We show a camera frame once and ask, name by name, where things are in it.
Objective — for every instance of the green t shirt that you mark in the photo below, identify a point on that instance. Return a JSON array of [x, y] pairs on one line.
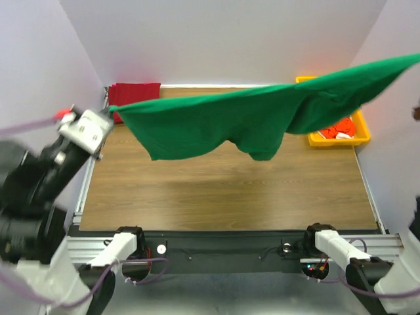
[[256, 119]]

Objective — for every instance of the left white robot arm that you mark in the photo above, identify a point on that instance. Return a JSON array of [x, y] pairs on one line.
[[33, 238]]

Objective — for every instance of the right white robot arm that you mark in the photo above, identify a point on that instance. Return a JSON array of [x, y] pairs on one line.
[[382, 287]]

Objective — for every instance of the folded red t shirt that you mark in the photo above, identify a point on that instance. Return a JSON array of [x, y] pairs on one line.
[[120, 94]]

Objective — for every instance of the white t shirt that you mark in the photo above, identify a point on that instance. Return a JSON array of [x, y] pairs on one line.
[[345, 129]]

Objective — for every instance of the orange t shirt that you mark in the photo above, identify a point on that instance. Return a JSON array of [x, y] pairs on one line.
[[328, 133]]

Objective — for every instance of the yellow plastic bin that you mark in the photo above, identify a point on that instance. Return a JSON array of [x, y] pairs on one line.
[[362, 135]]

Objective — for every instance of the left side aluminium rail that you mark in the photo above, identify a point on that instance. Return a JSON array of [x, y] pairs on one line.
[[79, 207]]

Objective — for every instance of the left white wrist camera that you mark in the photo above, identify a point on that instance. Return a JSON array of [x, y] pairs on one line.
[[88, 129]]

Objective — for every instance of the aluminium frame rail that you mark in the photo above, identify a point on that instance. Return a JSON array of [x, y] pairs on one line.
[[83, 249]]

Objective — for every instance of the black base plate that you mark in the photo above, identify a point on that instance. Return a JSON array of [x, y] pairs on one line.
[[231, 265]]

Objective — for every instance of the right side aluminium rail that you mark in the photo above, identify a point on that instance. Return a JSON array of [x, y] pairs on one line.
[[376, 213]]

